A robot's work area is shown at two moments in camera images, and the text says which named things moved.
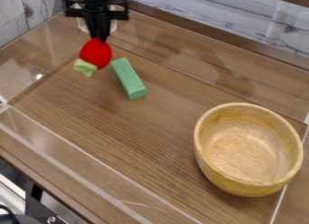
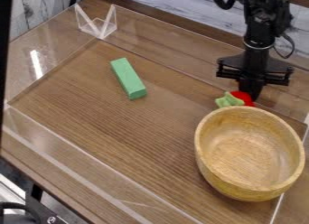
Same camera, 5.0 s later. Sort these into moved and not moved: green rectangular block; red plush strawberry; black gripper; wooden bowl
Moved: red plush strawberry; black gripper
Not moved: wooden bowl; green rectangular block
